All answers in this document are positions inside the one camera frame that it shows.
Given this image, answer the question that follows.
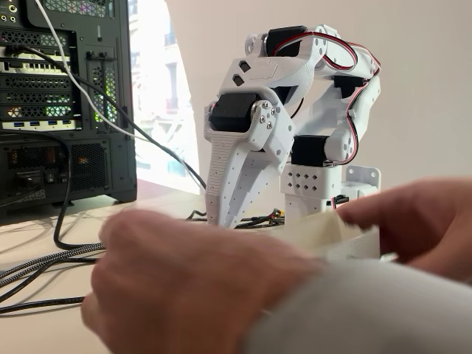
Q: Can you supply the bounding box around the white cardboard box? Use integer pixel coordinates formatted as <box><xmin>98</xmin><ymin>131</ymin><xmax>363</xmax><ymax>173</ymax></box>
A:
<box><xmin>272</xmin><ymin>212</ymin><xmax>381</xmax><ymax>261</ymax></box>

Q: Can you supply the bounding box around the grey sleeved forearm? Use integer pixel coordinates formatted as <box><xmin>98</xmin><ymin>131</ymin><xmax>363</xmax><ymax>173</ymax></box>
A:
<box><xmin>237</xmin><ymin>257</ymin><xmax>472</xmax><ymax>354</ymax></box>

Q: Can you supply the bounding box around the person's left hand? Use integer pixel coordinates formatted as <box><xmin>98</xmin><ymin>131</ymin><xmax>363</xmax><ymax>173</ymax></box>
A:
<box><xmin>80</xmin><ymin>208</ymin><xmax>326</xmax><ymax>354</ymax></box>

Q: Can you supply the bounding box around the person's right hand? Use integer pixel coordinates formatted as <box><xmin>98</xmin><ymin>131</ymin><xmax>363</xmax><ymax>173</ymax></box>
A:
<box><xmin>337</xmin><ymin>176</ymin><xmax>472</xmax><ymax>285</ymax></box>

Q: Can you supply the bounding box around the bright window with street view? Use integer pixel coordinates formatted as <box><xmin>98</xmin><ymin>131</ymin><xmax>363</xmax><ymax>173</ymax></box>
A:
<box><xmin>127</xmin><ymin>0</ymin><xmax>203</xmax><ymax>195</ymax></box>

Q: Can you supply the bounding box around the black computer tower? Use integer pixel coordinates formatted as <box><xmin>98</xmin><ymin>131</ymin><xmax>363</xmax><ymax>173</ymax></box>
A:
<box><xmin>0</xmin><ymin>0</ymin><xmax>138</xmax><ymax>219</ymax></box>

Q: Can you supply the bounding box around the red black servo wire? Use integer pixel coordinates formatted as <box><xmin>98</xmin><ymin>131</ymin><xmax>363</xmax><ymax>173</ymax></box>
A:
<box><xmin>274</xmin><ymin>32</ymin><xmax>382</xmax><ymax>207</ymax></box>

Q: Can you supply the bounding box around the thin black cable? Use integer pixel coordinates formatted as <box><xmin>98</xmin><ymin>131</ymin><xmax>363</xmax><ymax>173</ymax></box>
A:
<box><xmin>7</xmin><ymin>42</ymin><xmax>207</xmax><ymax>193</ymax></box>

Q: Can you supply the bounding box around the black power cable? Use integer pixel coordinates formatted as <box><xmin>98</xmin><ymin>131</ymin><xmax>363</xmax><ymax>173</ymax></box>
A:
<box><xmin>0</xmin><ymin>128</ymin><xmax>108</xmax><ymax>251</ymax></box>

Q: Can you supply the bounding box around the braided black white cable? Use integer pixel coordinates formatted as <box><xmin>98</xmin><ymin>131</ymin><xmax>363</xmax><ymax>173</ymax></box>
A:
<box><xmin>0</xmin><ymin>256</ymin><xmax>100</xmax><ymax>299</ymax></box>
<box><xmin>0</xmin><ymin>208</ymin><xmax>287</xmax><ymax>281</ymax></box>

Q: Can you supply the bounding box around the thin white cable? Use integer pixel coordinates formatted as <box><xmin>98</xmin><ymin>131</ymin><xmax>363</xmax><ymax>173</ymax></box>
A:
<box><xmin>35</xmin><ymin>0</ymin><xmax>203</xmax><ymax>192</ymax></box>

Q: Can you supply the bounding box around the smooth black cable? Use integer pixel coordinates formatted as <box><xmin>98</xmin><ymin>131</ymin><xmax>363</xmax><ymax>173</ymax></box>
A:
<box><xmin>0</xmin><ymin>294</ymin><xmax>88</xmax><ymax>316</ymax></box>

